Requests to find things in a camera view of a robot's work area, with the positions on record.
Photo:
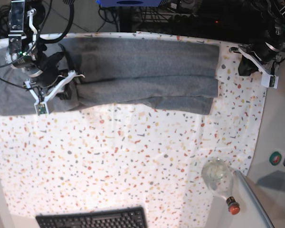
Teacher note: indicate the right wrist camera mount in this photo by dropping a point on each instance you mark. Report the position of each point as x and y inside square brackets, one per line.
[44, 95]

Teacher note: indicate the green tape roll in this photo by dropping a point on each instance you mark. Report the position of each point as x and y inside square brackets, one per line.
[275, 158]

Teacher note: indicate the black keyboard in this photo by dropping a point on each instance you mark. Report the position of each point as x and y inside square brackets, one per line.
[117, 218]

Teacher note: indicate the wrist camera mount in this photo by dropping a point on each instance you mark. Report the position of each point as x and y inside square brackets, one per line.
[267, 80]
[44, 95]

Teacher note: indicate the metal wire rack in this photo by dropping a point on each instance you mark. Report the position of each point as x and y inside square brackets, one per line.
[166, 11]

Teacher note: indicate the clear glass bottle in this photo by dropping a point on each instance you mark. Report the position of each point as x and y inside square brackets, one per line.
[219, 180]

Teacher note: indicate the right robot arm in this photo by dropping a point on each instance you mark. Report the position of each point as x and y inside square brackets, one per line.
[26, 47]

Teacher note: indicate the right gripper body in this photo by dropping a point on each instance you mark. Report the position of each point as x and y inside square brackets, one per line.
[49, 67]

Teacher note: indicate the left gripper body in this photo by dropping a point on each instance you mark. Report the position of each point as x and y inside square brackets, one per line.
[255, 57]

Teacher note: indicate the terrazzo pattern tablecloth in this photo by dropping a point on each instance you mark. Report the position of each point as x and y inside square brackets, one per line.
[114, 156]

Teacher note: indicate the blue box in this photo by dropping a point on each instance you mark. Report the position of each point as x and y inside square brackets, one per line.
[128, 3]

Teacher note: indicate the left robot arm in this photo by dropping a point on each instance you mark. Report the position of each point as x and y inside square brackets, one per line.
[271, 32]

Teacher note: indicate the grey t-shirt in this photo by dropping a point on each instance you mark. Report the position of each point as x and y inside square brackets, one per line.
[167, 75]

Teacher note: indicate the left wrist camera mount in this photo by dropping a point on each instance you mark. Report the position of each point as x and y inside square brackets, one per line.
[267, 80]

